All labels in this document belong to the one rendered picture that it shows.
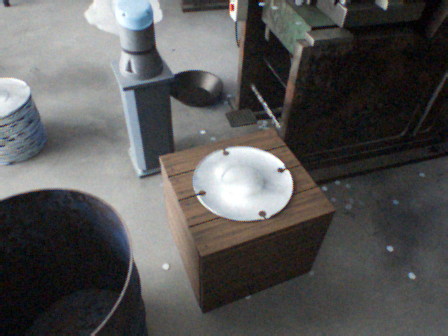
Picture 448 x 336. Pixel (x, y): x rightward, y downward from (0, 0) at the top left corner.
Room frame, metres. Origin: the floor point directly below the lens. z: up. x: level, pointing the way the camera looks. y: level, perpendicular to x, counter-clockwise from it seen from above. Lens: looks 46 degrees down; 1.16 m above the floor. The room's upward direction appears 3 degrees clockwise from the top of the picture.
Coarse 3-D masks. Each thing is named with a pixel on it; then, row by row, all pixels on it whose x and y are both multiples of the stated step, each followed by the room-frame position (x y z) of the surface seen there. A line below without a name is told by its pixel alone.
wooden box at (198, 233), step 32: (160, 160) 0.80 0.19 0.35; (192, 160) 0.81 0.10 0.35; (288, 160) 0.83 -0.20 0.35; (192, 192) 0.68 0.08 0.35; (320, 192) 0.70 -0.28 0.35; (192, 224) 0.57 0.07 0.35; (224, 224) 0.57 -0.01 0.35; (256, 224) 0.58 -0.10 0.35; (288, 224) 0.58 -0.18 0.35; (320, 224) 0.62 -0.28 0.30; (192, 256) 0.54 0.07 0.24; (224, 256) 0.50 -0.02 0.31; (256, 256) 0.54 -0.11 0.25; (288, 256) 0.59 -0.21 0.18; (192, 288) 0.55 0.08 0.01; (224, 288) 0.50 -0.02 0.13; (256, 288) 0.55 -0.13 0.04
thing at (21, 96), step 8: (0, 80) 1.34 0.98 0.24; (8, 80) 1.34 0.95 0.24; (16, 80) 1.34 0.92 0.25; (0, 88) 1.28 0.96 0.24; (8, 88) 1.28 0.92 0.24; (16, 88) 1.28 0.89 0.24; (0, 96) 1.21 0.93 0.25; (8, 96) 1.22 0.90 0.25; (16, 96) 1.23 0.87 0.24; (24, 96) 1.23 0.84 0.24; (0, 104) 1.17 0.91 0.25; (8, 104) 1.17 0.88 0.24; (16, 104) 1.18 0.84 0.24; (0, 112) 1.12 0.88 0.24; (8, 112) 1.12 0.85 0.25
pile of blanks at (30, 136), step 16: (32, 96) 1.28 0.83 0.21; (16, 112) 1.14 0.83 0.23; (32, 112) 1.21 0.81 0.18; (0, 128) 1.08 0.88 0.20; (16, 128) 1.11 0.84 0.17; (32, 128) 1.17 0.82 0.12; (0, 144) 1.07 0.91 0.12; (16, 144) 1.10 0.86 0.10; (32, 144) 1.14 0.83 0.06; (0, 160) 1.06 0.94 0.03; (16, 160) 1.09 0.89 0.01
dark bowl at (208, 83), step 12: (180, 72) 1.76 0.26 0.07; (192, 72) 1.77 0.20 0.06; (204, 72) 1.77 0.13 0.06; (180, 84) 1.71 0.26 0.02; (192, 84) 1.73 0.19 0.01; (204, 84) 1.73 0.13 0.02; (216, 84) 1.69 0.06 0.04; (180, 96) 1.63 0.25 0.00; (192, 96) 1.63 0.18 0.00; (204, 96) 1.64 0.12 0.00; (216, 96) 1.55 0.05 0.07
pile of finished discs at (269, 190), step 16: (208, 160) 0.81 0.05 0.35; (224, 160) 0.81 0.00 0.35; (240, 160) 0.82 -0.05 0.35; (256, 160) 0.82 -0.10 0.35; (272, 160) 0.82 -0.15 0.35; (208, 176) 0.74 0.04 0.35; (224, 176) 0.74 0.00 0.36; (240, 176) 0.74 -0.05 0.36; (256, 176) 0.75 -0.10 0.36; (272, 176) 0.76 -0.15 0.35; (288, 176) 0.76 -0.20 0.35; (208, 192) 0.68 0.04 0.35; (224, 192) 0.68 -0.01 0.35; (240, 192) 0.68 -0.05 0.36; (256, 192) 0.68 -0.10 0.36; (272, 192) 0.69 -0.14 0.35; (288, 192) 0.70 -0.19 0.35; (208, 208) 0.62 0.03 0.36; (224, 208) 0.63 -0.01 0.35; (240, 208) 0.63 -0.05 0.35; (256, 208) 0.63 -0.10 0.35; (272, 208) 0.63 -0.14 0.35
